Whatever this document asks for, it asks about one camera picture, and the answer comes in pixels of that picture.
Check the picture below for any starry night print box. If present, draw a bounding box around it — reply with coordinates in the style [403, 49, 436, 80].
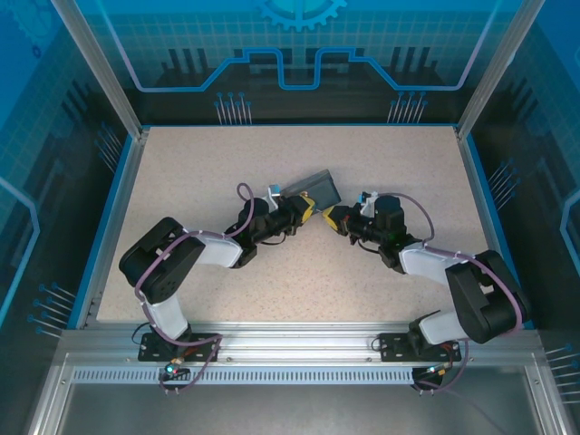
[282, 169, 343, 215]

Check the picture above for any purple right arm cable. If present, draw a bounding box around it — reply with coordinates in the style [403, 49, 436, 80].
[392, 191, 532, 396]

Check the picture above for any aluminium mounting rail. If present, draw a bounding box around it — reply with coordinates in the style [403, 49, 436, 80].
[58, 319, 545, 364]

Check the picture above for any slotted grey cable duct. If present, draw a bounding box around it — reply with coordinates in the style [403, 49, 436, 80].
[70, 367, 454, 386]

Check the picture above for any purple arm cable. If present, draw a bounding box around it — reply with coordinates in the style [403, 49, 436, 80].
[392, 191, 532, 396]
[134, 181, 256, 397]

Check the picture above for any aluminium frame post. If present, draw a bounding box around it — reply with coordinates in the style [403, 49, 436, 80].
[454, 0, 550, 140]
[49, 0, 151, 140]

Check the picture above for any aluminium table side rail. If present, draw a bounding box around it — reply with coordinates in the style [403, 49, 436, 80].
[454, 126, 523, 328]
[74, 128, 151, 330]

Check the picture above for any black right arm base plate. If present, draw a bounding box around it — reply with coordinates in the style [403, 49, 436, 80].
[376, 332, 464, 363]

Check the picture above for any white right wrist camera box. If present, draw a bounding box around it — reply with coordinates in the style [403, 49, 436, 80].
[356, 189, 381, 215]

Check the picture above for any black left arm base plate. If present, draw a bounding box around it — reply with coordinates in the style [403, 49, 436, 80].
[137, 331, 222, 363]

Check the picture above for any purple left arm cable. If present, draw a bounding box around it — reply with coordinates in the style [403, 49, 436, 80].
[134, 181, 256, 397]

